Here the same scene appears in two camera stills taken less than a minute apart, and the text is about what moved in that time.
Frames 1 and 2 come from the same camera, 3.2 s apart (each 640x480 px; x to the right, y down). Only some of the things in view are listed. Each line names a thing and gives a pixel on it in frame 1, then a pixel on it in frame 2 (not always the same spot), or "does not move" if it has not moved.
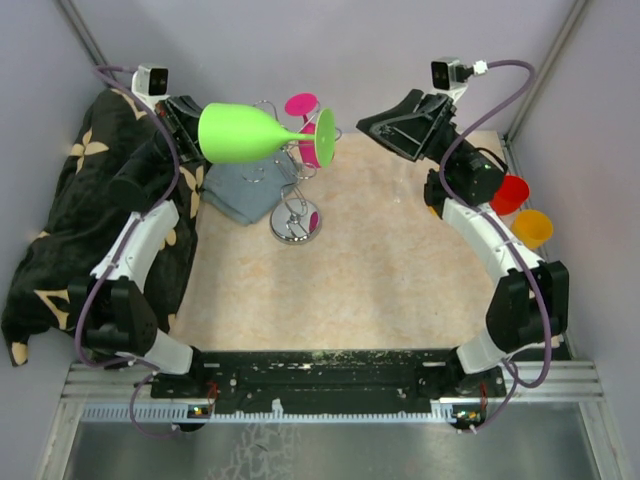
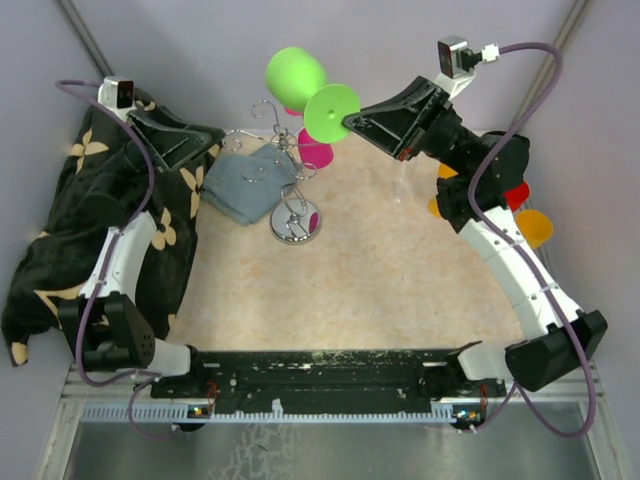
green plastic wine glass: x=232 y=132 to x=298 y=79
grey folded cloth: x=244 y=192 does not move
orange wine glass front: x=531 y=227 does not move
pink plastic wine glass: x=318 y=141 does not move
